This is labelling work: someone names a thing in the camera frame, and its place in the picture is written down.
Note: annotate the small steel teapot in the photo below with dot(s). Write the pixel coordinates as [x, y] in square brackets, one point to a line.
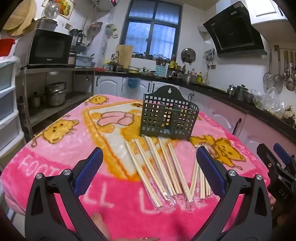
[230, 90]

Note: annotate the white water heater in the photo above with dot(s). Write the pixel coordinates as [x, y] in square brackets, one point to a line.
[104, 3]

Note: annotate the small steel pot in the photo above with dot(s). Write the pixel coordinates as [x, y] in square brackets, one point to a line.
[34, 100]

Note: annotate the fruit wall poster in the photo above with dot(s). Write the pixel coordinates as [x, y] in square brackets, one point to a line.
[66, 7]

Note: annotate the black blender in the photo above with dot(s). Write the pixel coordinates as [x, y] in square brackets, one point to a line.
[77, 38]

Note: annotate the wooden cutting board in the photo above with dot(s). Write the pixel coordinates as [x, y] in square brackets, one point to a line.
[124, 55]

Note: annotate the steel bowl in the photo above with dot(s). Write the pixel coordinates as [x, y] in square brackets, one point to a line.
[248, 97]

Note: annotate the light blue chopstick holder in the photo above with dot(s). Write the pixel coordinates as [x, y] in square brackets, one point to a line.
[161, 71]

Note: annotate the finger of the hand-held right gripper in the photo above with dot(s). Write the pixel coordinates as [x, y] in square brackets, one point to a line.
[266, 155]
[281, 151]

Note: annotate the light blue storage box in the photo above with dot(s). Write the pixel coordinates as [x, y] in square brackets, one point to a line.
[83, 60]

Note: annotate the white upper cabinet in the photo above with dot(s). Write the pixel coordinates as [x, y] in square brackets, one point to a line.
[266, 11]

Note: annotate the hanging wall pouch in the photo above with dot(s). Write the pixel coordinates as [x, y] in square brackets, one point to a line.
[112, 30]

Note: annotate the pile of wooden chopsticks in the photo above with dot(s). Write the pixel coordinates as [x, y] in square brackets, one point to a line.
[157, 169]

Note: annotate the round bamboo trays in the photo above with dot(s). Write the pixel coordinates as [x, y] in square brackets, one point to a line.
[20, 14]

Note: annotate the dark framed window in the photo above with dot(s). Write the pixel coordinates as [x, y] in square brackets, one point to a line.
[161, 34]

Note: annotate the steel pot lid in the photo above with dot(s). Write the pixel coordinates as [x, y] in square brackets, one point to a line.
[188, 55]

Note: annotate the steel pot with lid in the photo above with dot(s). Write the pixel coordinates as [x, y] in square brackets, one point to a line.
[46, 24]

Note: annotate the red plastic basin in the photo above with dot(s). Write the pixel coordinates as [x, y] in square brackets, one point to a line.
[5, 46]

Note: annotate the black range hood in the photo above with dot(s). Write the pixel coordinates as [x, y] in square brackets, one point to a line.
[233, 30]

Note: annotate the white lower kitchen cabinets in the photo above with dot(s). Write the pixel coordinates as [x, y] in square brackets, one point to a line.
[108, 85]

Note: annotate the black microwave oven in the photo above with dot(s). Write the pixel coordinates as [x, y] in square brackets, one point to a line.
[50, 48]

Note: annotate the row of hanging steel utensils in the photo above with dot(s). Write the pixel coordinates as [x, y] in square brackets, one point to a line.
[278, 77]

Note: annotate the white plastic drawer unit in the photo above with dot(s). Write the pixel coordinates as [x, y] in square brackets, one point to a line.
[9, 102]

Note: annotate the person's left hand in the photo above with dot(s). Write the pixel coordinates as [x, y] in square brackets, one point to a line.
[101, 228]

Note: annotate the dark grey perforated utensil holder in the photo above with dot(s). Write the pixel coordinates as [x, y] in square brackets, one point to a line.
[166, 115]

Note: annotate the black kitchen countertop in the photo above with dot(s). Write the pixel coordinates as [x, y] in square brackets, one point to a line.
[254, 109]

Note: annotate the stacked steel pots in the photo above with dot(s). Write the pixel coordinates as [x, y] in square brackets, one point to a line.
[55, 96]

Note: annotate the pink printed blanket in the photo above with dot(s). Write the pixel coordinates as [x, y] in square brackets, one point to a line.
[69, 162]

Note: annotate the glass pot lid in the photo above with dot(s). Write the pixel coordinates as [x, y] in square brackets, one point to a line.
[52, 10]

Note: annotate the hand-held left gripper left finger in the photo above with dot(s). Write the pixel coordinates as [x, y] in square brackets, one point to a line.
[90, 166]

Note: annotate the hanging steel wok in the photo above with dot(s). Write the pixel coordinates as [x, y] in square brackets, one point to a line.
[96, 26]

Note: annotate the clear plastic bag of greens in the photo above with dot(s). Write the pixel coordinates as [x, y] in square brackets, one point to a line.
[266, 102]

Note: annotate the row of spice jars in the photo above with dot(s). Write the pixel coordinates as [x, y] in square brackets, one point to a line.
[148, 56]

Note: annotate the steel faucet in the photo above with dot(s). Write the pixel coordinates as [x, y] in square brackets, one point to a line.
[115, 56]

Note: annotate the wooden kitchen shelf rack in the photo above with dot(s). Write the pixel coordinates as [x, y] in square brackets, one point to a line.
[57, 70]

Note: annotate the tall steel kettle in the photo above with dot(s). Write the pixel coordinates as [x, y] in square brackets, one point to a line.
[241, 92]

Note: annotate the yellow bottle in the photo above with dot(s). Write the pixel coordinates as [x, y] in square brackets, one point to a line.
[200, 77]

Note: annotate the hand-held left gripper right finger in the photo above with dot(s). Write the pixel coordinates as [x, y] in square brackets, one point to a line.
[209, 166]

